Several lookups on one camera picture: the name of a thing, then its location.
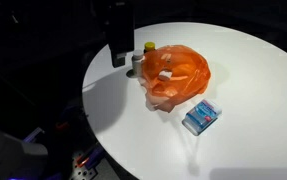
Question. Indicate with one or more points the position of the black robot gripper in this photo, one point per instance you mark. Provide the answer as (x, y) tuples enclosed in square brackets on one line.
[(120, 26)]

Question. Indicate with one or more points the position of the small white container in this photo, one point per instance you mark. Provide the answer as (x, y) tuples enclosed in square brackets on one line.
[(165, 75)]

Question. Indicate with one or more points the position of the grey robot base cover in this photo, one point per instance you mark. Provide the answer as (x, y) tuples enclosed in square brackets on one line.
[(9, 156)]

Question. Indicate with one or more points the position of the white bottle grey cap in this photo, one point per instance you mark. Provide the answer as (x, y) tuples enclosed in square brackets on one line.
[(137, 63)]

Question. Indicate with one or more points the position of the dark bottle yellow cap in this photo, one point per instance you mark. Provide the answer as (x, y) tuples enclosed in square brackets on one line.
[(149, 46)]

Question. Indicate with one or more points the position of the orange plastic bag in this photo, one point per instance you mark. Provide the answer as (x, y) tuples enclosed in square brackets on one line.
[(179, 75)]

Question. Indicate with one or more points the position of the blue Mentos gum box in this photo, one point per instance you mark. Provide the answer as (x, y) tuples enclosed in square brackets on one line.
[(202, 116)]

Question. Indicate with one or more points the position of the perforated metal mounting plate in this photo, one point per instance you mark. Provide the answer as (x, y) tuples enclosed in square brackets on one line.
[(83, 172)]

